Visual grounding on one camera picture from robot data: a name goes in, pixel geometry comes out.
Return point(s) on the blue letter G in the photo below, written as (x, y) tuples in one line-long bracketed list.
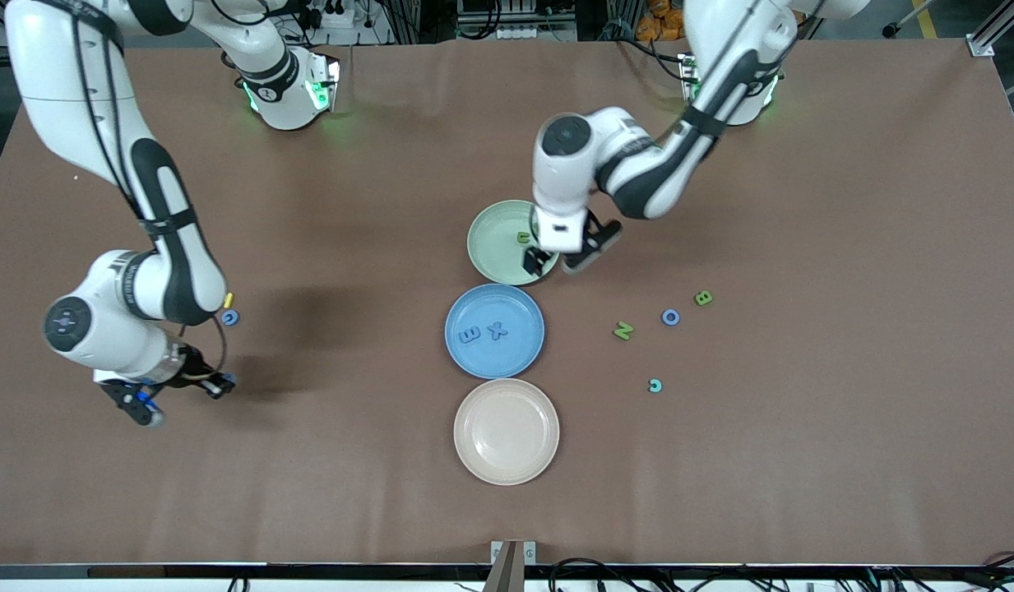
[(225, 318)]

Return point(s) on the blue letter x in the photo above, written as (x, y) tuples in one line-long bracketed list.
[(497, 330)]

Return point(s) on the blue letter E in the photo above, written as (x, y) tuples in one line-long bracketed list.
[(469, 335)]

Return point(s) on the green letter N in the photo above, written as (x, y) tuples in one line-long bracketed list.
[(623, 330)]

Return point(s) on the green letter B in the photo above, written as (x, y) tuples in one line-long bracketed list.
[(699, 298)]

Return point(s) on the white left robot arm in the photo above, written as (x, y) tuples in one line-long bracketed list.
[(638, 164)]

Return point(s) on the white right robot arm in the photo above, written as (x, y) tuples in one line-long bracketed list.
[(112, 321)]

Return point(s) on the green plate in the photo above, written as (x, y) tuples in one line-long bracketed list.
[(494, 247)]

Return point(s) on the blue plate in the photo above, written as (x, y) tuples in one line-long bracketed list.
[(506, 362)]

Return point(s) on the brown table cover sheet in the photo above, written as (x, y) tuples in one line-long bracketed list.
[(309, 460)]

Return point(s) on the blue letter O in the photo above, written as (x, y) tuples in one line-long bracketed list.
[(664, 317)]

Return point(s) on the beige plate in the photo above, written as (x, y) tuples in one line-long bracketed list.
[(506, 432)]

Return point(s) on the white power strip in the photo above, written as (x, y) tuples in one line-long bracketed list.
[(340, 12), (539, 34)]

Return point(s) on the bag of orange fruit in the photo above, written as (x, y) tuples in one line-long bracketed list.
[(659, 25)]

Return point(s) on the dark table edge rail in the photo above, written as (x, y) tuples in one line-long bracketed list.
[(227, 570)]

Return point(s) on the metal table edge bracket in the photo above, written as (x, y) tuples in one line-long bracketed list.
[(531, 552)]

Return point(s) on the brown camera pole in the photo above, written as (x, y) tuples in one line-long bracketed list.
[(506, 575)]

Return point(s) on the aluminium frame profile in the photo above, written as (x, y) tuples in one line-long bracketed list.
[(980, 45)]

